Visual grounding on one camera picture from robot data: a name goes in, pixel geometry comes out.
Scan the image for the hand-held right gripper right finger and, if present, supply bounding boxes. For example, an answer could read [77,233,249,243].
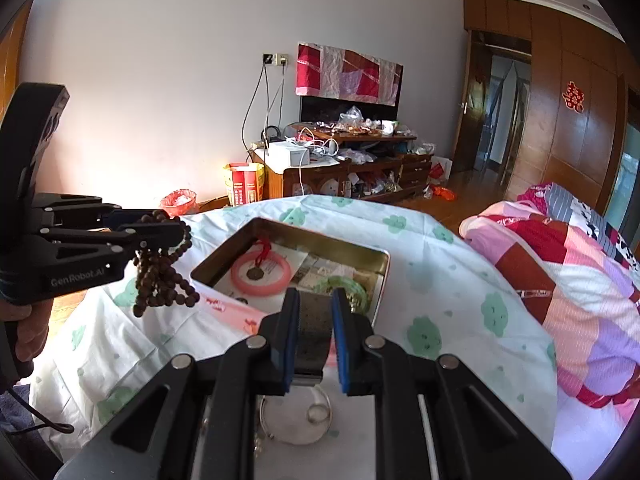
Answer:
[331,287,573,480]

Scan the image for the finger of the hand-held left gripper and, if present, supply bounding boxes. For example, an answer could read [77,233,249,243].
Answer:
[32,192,173,234]
[37,220,187,281]

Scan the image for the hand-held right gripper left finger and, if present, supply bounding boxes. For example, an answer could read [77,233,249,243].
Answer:
[55,287,302,480]

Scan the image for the green jade bangle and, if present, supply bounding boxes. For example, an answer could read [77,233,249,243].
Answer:
[314,276,372,317]

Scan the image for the wooden bead bracelet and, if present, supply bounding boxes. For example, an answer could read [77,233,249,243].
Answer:
[132,210,201,318]

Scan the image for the coin pendant red string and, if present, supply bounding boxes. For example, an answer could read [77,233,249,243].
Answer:
[247,239,274,282]

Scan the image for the pink bangle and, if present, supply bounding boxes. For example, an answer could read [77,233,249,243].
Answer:
[230,251,292,295]

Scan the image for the pink biscuit tin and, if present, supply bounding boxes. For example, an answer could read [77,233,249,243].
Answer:
[190,217,392,361]

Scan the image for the thin silver bangle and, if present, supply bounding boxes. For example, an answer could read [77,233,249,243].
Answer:
[259,385,333,446]

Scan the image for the person's left hand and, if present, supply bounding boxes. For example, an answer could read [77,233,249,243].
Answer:
[12,300,53,378]

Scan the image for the red trash bin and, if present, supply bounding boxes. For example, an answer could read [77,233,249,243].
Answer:
[160,188,197,217]

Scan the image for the paper booklet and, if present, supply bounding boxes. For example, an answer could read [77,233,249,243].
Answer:
[215,242,361,301]

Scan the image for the yellow and red bag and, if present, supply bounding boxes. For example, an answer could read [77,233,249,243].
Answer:
[223,161,266,207]

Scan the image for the white cardboard box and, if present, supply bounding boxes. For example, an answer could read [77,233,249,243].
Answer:
[267,141,311,168]

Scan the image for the wooden television cabinet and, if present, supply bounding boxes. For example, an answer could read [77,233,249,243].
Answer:
[250,122,433,206]

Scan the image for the black television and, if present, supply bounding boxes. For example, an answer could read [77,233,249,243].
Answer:
[300,95,401,128]

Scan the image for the clear plastic bag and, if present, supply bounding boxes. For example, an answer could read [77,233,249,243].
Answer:
[337,106,363,131]

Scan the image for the patchwork quilt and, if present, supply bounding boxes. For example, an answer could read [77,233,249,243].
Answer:
[459,182,640,411]

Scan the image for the wooden door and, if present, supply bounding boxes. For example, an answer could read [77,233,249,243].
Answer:
[452,30,532,173]

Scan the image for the white scalloped bed sheet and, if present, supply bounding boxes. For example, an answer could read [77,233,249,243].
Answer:
[550,385,632,480]

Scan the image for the red patchwork cover cloth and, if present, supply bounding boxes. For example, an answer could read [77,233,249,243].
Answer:
[295,42,404,107]

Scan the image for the wooden wardrobe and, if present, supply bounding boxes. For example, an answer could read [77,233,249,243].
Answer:
[462,0,640,221]

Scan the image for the hanging grey cables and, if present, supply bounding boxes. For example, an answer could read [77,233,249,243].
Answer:
[241,65,288,150]

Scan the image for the white charging cable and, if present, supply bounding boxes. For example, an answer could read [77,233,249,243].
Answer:
[296,127,341,197]

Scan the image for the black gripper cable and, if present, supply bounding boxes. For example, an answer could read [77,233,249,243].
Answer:
[0,377,76,434]

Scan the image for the red paper wall decoration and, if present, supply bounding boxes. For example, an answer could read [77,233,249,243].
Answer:
[561,80,586,113]

